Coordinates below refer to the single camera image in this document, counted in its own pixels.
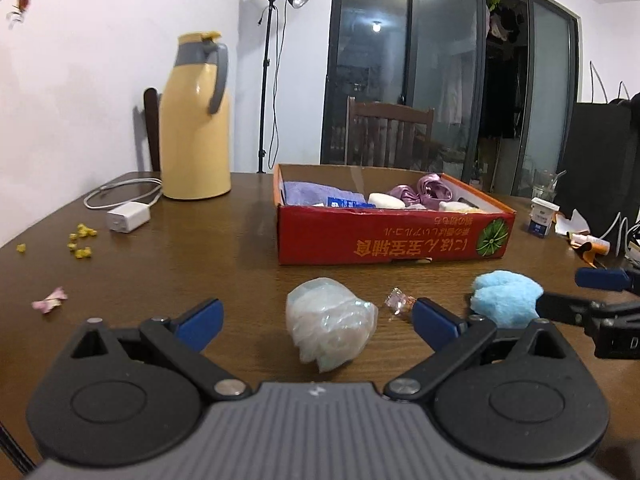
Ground purple towel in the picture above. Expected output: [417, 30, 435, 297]
[282, 180, 371, 207]

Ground blue packet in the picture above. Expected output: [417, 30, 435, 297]
[326, 196, 376, 209]

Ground grey charger cable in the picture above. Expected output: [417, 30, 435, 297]
[83, 177, 165, 210]

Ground sliding glass door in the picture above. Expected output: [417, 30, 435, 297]
[320, 0, 583, 198]

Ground clear plastic bag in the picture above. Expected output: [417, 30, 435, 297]
[286, 277, 378, 373]

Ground round white sponge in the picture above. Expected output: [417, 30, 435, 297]
[368, 192, 406, 209]

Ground clear glass cup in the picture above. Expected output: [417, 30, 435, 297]
[530, 170, 568, 201]

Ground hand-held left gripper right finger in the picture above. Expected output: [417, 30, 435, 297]
[384, 297, 583, 402]

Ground small white blue carton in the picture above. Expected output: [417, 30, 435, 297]
[527, 196, 559, 236]

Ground clear candy wrapper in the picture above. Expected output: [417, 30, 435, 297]
[382, 287, 416, 321]

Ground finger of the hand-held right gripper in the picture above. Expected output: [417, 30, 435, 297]
[537, 291, 607, 333]
[575, 266, 640, 293]

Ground black bag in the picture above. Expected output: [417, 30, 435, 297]
[555, 92, 640, 241]

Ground white cable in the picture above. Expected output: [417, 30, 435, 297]
[597, 212, 640, 261]

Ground blue plush toy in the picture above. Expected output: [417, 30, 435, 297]
[469, 270, 545, 330]

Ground black light stand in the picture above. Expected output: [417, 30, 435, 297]
[256, 5, 283, 175]

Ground white charger adapter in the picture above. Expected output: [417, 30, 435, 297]
[106, 202, 152, 234]

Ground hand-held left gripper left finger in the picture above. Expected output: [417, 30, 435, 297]
[50, 298, 251, 403]

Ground brown wooden chair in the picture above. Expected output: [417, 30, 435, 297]
[345, 96, 436, 171]

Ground red cardboard box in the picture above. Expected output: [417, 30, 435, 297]
[272, 162, 517, 266]

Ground hanging pale garment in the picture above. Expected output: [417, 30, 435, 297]
[486, 4, 507, 41]

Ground purple satin scrunchie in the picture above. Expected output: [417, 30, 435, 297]
[387, 185, 426, 209]
[417, 173, 456, 208]

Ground yellow thermos jug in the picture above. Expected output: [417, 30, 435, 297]
[159, 31, 232, 201]

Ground scattered yellow flower bits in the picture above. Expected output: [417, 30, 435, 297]
[15, 222, 98, 260]

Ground fallen pink petal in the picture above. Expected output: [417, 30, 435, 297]
[31, 286, 68, 314]

